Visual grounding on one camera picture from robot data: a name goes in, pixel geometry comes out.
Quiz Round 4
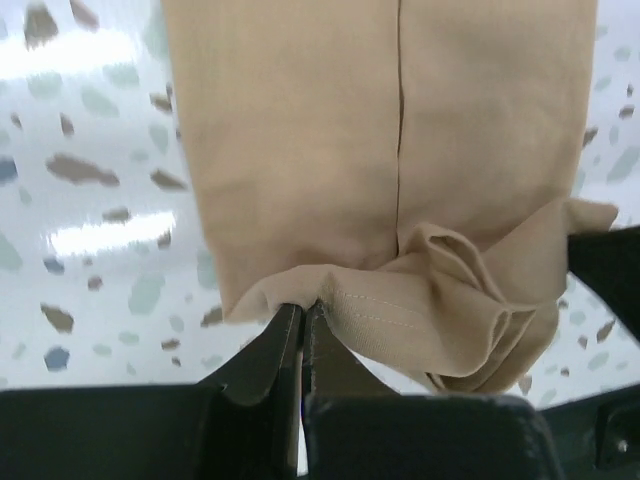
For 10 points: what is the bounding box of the beige t shirt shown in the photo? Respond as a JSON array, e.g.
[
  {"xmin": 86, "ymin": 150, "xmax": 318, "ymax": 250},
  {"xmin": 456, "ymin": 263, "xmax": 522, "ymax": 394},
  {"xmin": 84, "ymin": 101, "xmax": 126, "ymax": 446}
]
[{"xmin": 162, "ymin": 0, "xmax": 617, "ymax": 393}]

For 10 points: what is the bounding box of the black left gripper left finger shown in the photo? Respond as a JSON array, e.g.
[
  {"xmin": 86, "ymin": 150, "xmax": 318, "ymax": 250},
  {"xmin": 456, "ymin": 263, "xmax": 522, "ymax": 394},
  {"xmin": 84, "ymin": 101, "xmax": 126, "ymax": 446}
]
[{"xmin": 1, "ymin": 305, "xmax": 303, "ymax": 479}]

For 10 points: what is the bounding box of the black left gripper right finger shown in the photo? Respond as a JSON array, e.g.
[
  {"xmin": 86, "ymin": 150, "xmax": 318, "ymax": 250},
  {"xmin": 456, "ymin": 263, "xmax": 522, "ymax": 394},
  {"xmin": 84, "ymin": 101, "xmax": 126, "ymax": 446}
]
[{"xmin": 302, "ymin": 303, "xmax": 555, "ymax": 479}]

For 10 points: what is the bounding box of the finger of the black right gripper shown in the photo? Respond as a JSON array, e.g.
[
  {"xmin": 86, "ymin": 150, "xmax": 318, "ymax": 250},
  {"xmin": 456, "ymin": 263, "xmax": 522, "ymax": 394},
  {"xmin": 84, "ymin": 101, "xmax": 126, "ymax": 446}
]
[{"xmin": 567, "ymin": 227, "xmax": 640, "ymax": 340}]

